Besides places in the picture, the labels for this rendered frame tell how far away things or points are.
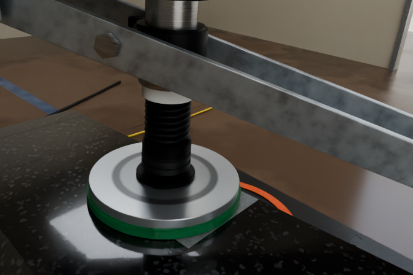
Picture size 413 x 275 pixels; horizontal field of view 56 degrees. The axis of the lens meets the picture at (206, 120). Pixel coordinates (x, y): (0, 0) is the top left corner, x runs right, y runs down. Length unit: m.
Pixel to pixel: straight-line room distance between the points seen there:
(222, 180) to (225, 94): 0.17
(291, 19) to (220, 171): 5.37
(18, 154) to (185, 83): 0.36
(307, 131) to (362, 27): 5.04
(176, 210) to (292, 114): 0.19
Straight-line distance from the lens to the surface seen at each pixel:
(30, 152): 0.71
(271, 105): 0.44
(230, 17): 6.53
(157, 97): 0.49
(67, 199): 0.58
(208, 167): 0.59
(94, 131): 0.77
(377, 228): 2.14
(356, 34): 5.51
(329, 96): 0.56
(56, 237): 0.52
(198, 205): 0.51
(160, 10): 0.46
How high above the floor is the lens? 1.17
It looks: 23 degrees down
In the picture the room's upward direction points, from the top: 5 degrees clockwise
